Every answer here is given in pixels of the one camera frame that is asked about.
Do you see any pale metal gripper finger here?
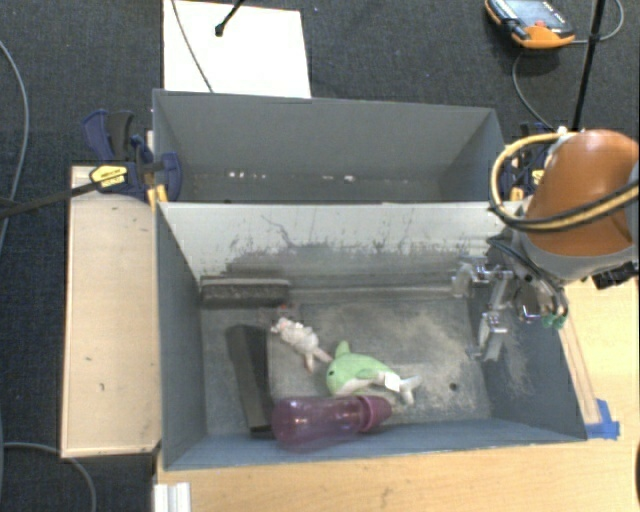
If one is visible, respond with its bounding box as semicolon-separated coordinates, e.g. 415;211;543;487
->
467;310;511;363
451;261;495;300

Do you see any green toy dolphin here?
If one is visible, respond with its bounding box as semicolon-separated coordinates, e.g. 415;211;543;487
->
325;340;424;406

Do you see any grey metal bin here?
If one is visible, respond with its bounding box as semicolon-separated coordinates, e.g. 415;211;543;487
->
151;88;589;472

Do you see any white toy rabbit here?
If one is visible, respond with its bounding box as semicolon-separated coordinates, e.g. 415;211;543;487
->
270;316;334;374

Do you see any purple plastic bottle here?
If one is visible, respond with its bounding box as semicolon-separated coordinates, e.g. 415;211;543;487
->
270;394;394;453

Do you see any dark brown flat block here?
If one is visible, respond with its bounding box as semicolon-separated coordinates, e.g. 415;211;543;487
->
224;324;276;434

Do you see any pale wood board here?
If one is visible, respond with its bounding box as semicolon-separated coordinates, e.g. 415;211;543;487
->
59;164;163;459

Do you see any black cylinder on white bracket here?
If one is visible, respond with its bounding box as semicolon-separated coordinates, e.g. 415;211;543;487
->
592;260;640;291

